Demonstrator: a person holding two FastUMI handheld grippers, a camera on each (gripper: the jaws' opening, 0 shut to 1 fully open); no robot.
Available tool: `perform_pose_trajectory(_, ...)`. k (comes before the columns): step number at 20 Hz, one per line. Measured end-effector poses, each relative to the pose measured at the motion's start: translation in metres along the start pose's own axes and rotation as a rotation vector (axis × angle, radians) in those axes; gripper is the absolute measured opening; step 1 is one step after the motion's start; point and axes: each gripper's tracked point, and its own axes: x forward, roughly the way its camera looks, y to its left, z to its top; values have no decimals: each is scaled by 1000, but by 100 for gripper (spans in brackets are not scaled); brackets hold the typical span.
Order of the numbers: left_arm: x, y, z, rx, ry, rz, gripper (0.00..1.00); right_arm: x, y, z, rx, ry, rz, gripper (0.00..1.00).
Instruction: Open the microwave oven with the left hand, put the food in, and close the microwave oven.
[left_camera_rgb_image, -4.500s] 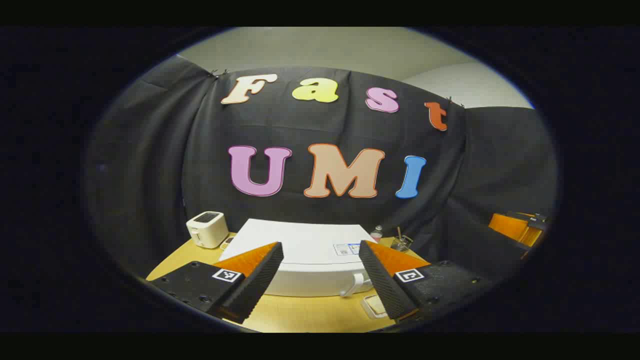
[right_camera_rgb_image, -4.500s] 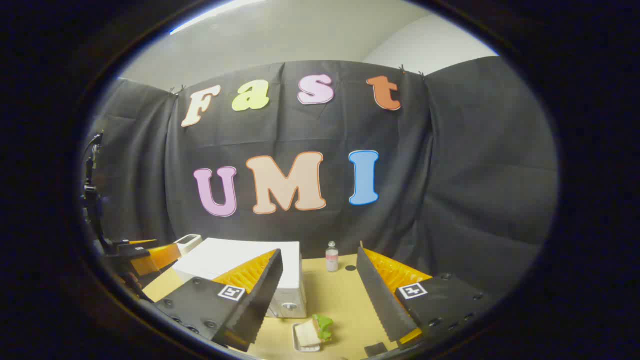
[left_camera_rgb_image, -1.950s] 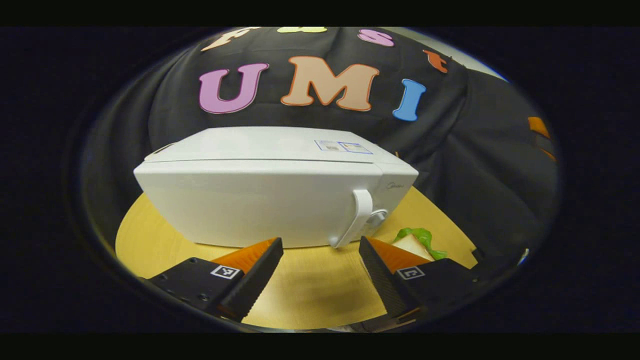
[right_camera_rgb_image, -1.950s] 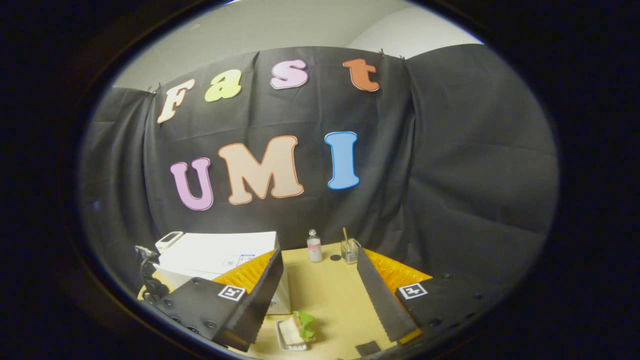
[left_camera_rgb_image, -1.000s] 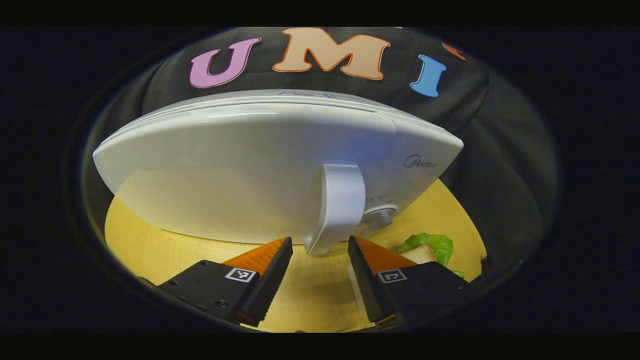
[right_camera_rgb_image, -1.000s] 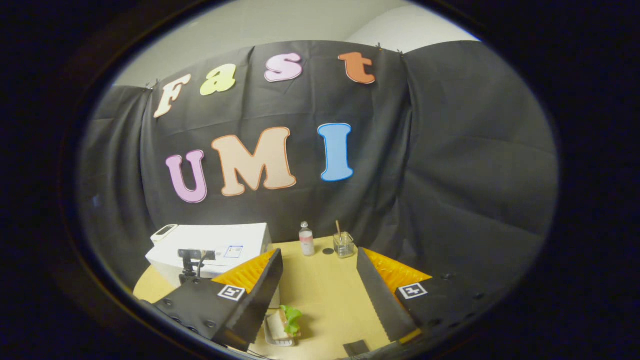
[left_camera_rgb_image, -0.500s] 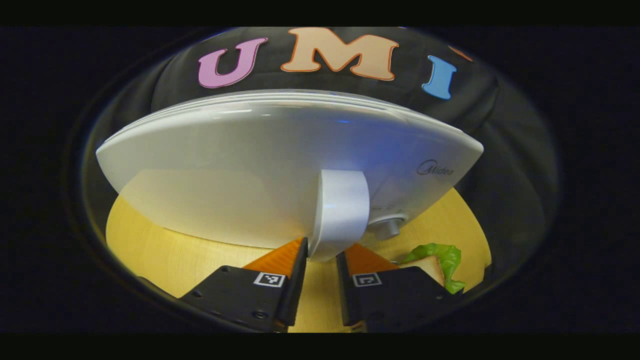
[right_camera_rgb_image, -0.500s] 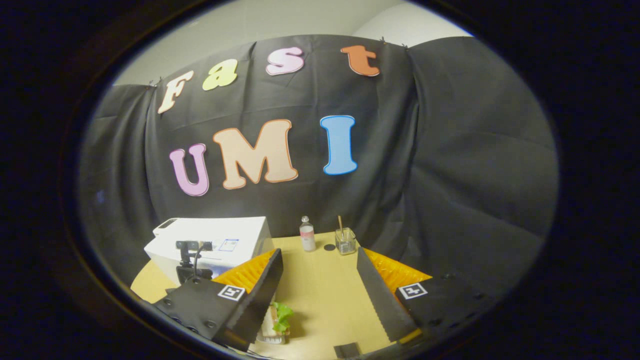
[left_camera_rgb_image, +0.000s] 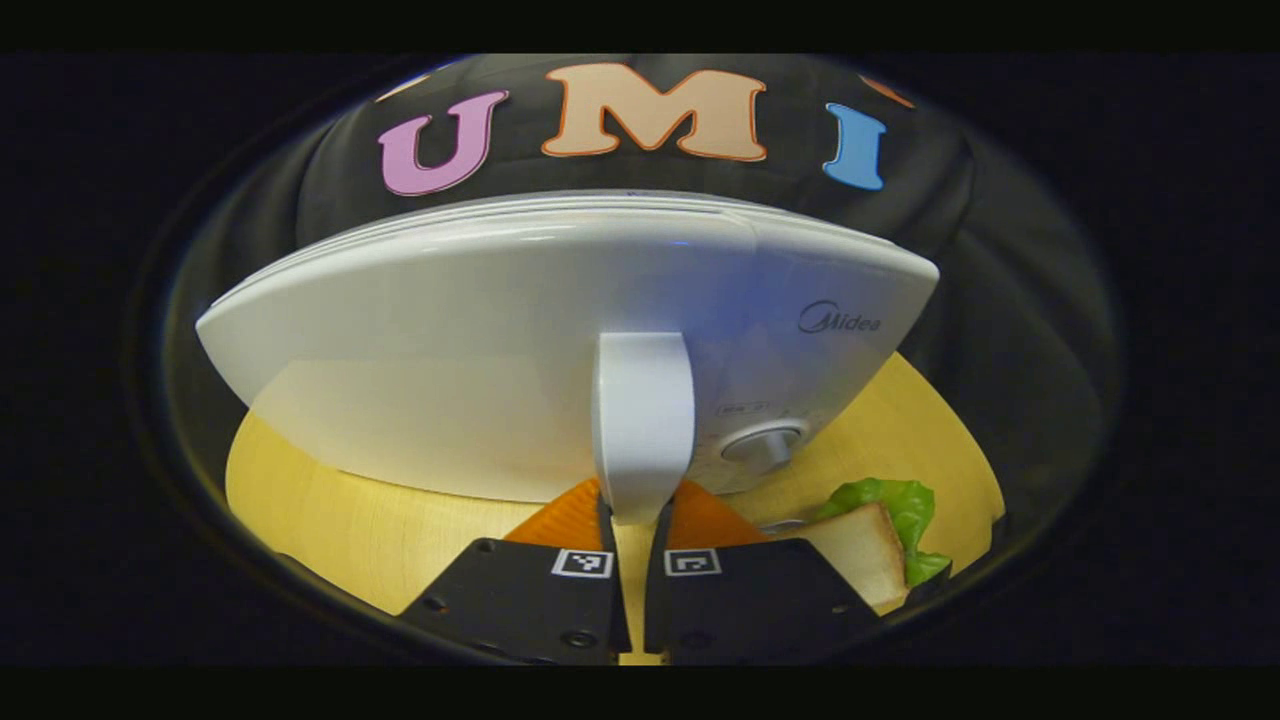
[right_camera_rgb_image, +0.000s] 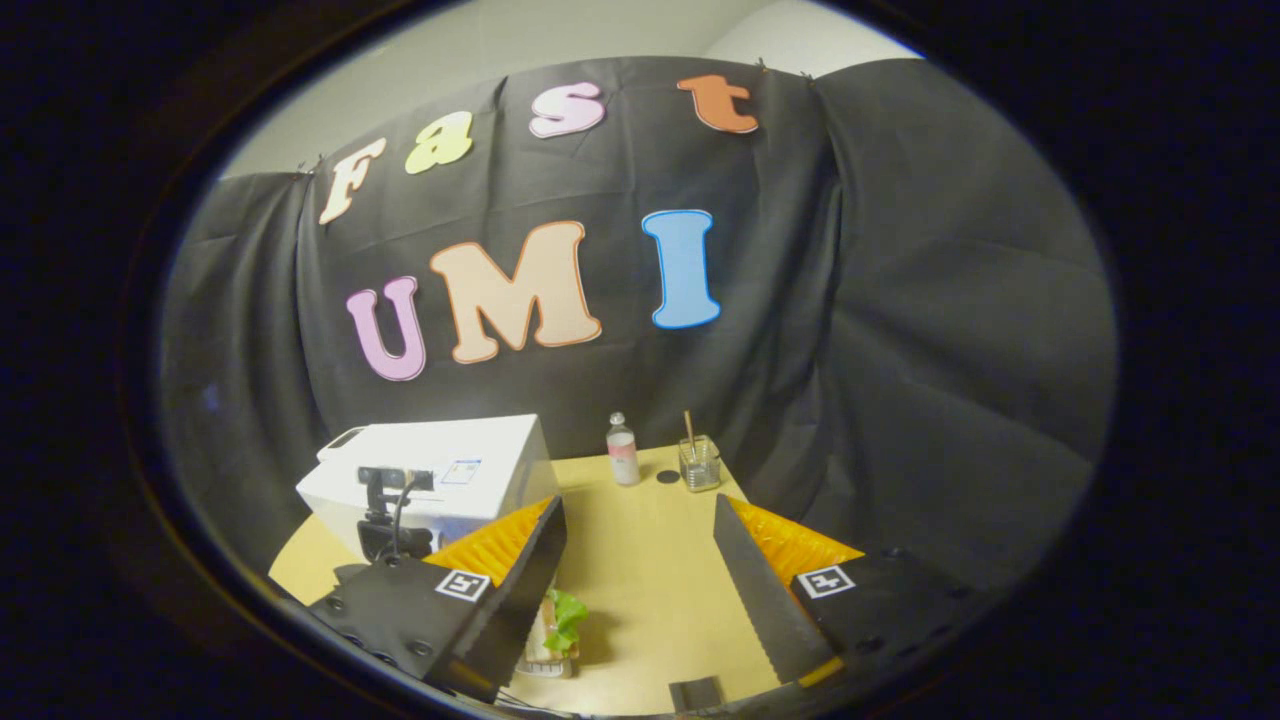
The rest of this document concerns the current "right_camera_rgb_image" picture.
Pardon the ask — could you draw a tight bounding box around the sandwich with green lettuce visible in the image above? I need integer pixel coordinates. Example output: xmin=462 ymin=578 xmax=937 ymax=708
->
xmin=520 ymin=588 xmax=591 ymax=679

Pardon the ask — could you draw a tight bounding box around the white microwave oven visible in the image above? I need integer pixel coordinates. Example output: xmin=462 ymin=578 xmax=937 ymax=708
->
xmin=296 ymin=414 xmax=561 ymax=566

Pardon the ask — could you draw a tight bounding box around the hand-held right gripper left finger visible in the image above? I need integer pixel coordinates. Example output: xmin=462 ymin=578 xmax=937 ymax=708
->
xmin=308 ymin=497 xmax=568 ymax=705

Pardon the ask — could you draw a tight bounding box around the small clear bottle pink label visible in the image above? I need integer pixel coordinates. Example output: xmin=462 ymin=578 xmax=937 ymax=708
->
xmin=606 ymin=412 xmax=641 ymax=488

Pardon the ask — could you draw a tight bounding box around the white rectangular tray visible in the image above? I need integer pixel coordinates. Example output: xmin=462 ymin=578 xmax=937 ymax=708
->
xmin=514 ymin=650 xmax=581 ymax=681

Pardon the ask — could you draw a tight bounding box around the clear glass cup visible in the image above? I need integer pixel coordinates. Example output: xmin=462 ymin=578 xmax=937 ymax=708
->
xmin=679 ymin=435 xmax=722 ymax=493

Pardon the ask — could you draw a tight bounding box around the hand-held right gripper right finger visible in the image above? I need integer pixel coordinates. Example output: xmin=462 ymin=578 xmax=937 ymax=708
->
xmin=712 ymin=492 xmax=976 ymax=691

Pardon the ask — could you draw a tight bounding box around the small black block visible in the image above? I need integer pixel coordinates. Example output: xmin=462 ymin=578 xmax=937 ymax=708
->
xmin=668 ymin=676 xmax=723 ymax=713

